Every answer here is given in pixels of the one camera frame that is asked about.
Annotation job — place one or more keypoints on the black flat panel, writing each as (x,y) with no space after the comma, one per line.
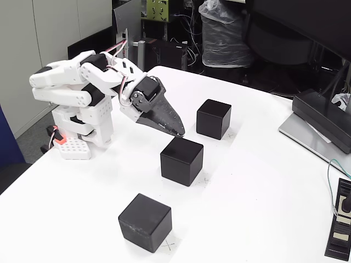
(90,41)

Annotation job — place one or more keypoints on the silver metal post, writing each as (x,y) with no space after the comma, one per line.
(141,54)

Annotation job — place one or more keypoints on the black box orange stripe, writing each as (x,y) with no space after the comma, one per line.
(170,54)

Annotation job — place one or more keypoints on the crumpled white bag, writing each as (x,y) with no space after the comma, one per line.
(341,100)

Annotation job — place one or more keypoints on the plastic-wrapped black bin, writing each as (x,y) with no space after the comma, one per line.
(225,41)

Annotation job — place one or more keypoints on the white perforated mounting plate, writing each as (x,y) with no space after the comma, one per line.
(74,149)

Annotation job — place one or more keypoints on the blue partition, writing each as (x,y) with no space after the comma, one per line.
(8,142)

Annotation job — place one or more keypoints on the silver monitor stand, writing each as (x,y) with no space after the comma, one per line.
(301,137)

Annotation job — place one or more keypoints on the grey cabinet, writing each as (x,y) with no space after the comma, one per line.
(27,33)

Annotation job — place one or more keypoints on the orange black table clamp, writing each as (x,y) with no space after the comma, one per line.
(58,138)

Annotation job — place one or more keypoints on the silver computer tower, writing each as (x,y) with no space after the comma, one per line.
(129,16)

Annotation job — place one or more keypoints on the scuffed black block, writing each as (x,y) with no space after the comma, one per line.
(145,222)

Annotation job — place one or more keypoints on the black monitor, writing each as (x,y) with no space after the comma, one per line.
(301,13)

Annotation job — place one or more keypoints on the smooth black block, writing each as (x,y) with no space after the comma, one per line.
(212,119)
(181,161)

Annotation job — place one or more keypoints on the green circuit board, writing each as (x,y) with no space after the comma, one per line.
(157,9)

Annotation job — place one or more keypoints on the black dock box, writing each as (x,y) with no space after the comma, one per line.
(321,115)

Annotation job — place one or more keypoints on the black power strip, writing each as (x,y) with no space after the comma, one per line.
(338,233)

